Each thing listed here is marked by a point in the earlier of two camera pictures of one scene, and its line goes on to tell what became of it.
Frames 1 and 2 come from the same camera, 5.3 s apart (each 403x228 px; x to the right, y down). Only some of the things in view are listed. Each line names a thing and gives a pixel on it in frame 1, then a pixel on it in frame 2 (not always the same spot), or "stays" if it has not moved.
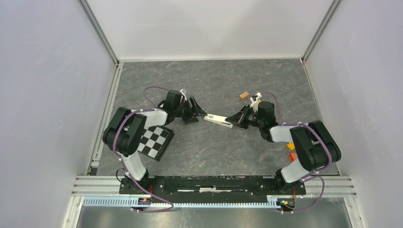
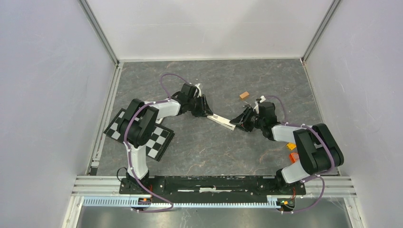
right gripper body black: (249, 118) stays
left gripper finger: (197, 109) to (207, 111)
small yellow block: (291, 146) stays
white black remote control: (219, 119) stays
